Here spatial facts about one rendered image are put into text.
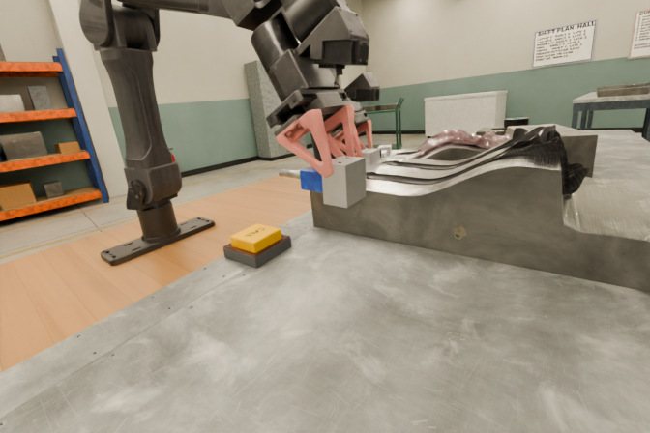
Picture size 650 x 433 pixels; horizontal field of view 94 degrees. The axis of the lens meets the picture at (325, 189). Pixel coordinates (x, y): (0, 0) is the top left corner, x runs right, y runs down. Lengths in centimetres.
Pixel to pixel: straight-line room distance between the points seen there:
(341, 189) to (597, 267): 30
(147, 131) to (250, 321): 38
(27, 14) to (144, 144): 534
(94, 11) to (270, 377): 55
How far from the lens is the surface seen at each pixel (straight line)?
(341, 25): 36
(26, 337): 53
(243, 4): 43
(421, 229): 49
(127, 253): 65
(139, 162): 61
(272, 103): 642
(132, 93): 61
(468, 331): 36
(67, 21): 564
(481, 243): 47
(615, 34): 772
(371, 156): 69
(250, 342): 36
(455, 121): 738
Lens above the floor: 103
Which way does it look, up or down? 16 degrees down
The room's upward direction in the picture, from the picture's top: 6 degrees counter-clockwise
